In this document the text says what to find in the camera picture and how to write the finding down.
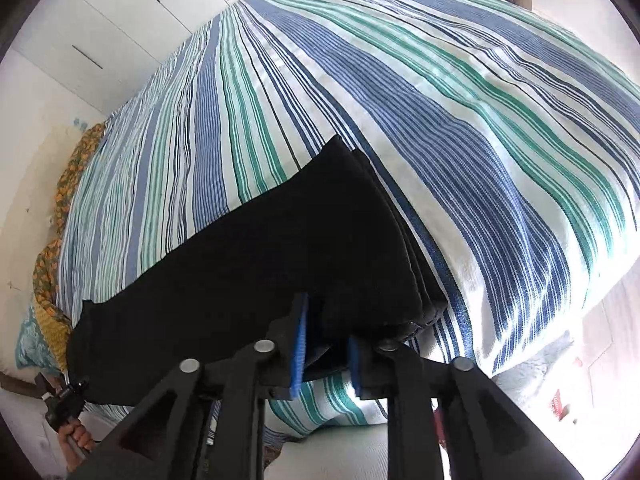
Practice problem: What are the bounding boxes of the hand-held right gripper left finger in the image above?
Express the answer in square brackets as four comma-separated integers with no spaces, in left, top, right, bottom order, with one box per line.
[70,292,310,480]

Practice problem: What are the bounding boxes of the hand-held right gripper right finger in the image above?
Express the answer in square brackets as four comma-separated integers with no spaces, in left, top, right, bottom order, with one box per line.
[348,334,587,480]

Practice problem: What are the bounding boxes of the black pants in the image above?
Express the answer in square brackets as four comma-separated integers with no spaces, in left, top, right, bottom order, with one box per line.
[66,135,449,407]

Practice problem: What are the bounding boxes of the person's left hand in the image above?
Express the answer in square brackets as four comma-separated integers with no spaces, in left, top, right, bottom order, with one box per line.
[57,417,97,463]

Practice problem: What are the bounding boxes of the teal patterned pillow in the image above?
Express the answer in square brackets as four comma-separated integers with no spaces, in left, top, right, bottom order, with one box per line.
[14,305,57,372]

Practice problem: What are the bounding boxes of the grey floor mat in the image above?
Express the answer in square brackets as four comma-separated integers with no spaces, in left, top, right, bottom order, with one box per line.
[492,329,577,413]

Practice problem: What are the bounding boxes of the small red object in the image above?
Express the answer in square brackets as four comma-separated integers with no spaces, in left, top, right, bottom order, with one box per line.
[549,392,572,420]

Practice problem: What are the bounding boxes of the orange patterned pillow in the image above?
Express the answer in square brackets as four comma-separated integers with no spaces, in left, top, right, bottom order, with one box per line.
[32,122,109,372]

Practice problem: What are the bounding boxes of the striped bed sheet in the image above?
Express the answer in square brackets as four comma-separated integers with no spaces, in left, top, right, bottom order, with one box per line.
[56,0,640,442]

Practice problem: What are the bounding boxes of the white wardrobe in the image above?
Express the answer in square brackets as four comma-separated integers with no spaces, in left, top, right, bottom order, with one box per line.
[10,0,326,114]

